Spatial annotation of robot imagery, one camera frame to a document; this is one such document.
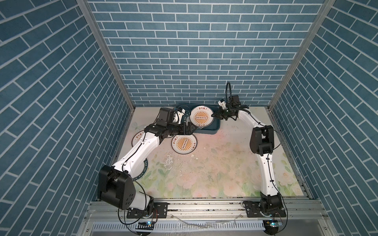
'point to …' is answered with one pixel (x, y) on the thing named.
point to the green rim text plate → (144, 172)
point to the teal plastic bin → (213, 129)
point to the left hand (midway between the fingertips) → (190, 127)
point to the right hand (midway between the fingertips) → (211, 114)
